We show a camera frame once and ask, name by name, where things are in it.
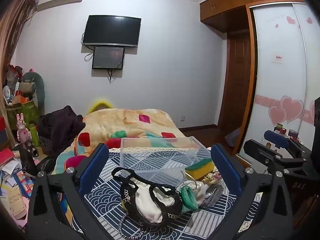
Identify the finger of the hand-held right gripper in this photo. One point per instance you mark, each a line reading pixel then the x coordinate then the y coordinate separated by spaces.
pixel 260 152
pixel 277 138

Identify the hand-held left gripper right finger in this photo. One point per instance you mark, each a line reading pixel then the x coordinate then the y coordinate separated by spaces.
pixel 225 166

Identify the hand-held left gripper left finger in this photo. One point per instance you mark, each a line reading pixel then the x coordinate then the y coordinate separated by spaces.
pixel 93 166

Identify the yellow green sponge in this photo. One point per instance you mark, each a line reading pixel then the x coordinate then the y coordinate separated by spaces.
pixel 200 168

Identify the clear plastic box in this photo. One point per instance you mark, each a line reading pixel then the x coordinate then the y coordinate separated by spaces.
pixel 150 155

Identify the white pouch with black lace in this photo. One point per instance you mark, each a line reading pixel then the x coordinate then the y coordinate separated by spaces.
pixel 147 200

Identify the small red cup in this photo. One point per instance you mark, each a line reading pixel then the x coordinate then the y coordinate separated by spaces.
pixel 283 131

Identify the dark red jar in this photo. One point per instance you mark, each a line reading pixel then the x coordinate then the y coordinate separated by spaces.
pixel 292 133

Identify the floral cloth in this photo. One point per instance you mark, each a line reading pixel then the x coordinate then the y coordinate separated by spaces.
pixel 212 177

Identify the grey glitter cloth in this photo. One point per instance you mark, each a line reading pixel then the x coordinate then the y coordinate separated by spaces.
pixel 213 196

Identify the white cloth item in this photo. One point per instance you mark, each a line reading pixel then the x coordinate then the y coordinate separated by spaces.
pixel 200 192

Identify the colourful patterned blanket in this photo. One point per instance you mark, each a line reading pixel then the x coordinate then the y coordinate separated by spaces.
pixel 117 125

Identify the green ribbon coil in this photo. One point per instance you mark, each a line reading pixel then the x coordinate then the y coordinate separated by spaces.
pixel 189 198

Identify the dark clothes pile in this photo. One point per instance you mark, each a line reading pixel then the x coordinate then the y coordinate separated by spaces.
pixel 60 127

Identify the wooden wardrobe with white doors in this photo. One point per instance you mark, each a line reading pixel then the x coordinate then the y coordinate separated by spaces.
pixel 275 85

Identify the yellow plush toy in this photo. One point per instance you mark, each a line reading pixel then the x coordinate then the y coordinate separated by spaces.
pixel 98 105

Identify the black bag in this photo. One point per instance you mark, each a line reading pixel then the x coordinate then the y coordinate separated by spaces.
pixel 30 162

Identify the green bottle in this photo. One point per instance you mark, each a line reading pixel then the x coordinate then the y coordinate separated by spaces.
pixel 34 135

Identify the brown wooden door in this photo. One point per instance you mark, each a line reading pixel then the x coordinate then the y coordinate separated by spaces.
pixel 235 85

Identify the pink rabbit toy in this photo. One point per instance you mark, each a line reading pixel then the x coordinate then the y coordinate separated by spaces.
pixel 22 130

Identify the pile of papers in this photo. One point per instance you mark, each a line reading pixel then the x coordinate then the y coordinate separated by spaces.
pixel 15 192

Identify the green shopping bag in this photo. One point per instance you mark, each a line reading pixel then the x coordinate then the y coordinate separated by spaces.
pixel 25 112

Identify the red box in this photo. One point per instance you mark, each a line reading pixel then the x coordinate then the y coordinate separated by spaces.
pixel 5 156

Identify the grey green neck pillow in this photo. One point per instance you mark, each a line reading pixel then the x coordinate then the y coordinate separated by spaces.
pixel 37 85

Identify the small black monitor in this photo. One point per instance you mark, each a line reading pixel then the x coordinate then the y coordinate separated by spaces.
pixel 108 58

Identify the brown curtain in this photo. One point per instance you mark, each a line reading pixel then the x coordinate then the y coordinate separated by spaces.
pixel 12 35

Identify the black wall television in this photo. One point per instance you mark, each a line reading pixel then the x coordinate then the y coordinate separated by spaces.
pixel 111 31

